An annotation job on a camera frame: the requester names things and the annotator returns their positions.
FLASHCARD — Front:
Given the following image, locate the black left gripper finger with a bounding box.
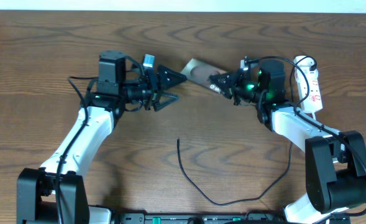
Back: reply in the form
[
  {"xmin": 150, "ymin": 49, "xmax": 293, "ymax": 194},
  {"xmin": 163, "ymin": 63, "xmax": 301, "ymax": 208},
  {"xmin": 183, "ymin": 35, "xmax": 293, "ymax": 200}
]
[
  {"xmin": 157, "ymin": 65, "xmax": 187, "ymax": 90},
  {"xmin": 153, "ymin": 92, "xmax": 179, "ymax": 111}
]

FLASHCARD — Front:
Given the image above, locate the Galaxy S25 Ultra smartphone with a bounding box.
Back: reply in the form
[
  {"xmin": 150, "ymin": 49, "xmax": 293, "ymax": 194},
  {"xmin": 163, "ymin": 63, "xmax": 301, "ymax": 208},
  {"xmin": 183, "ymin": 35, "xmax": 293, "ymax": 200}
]
[{"xmin": 180, "ymin": 58, "xmax": 226, "ymax": 94}]

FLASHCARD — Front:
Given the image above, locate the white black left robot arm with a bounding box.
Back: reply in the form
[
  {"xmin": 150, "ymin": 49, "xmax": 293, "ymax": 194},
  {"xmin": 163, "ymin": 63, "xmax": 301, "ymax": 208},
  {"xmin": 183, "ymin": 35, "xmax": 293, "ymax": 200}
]
[{"xmin": 16, "ymin": 50, "xmax": 187, "ymax": 223}]

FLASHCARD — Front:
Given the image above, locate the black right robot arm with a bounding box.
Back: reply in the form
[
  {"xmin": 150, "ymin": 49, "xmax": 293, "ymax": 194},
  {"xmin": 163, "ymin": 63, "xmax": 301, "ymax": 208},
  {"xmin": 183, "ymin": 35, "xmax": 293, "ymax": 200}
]
[{"xmin": 209, "ymin": 55, "xmax": 366, "ymax": 223}]

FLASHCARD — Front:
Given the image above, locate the white power strip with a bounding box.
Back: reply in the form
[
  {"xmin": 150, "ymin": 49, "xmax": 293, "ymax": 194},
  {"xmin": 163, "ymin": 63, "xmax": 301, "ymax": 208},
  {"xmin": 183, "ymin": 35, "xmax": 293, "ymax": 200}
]
[{"xmin": 293, "ymin": 55, "xmax": 323, "ymax": 114}]

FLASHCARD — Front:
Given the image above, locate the black charger cable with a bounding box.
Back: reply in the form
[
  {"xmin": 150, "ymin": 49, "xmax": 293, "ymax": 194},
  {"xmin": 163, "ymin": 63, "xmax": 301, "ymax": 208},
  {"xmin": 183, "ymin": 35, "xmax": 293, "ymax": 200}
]
[{"xmin": 176, "ymin": 55, "xmax": 318, "ymax": 207}]

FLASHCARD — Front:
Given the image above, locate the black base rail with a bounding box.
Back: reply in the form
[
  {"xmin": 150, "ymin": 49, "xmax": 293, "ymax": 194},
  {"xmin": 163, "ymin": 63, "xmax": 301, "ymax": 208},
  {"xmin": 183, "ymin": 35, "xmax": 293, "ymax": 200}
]
[{"xmin": 108, "ymin": 212, "xmax": 351, "ymax": 224}]

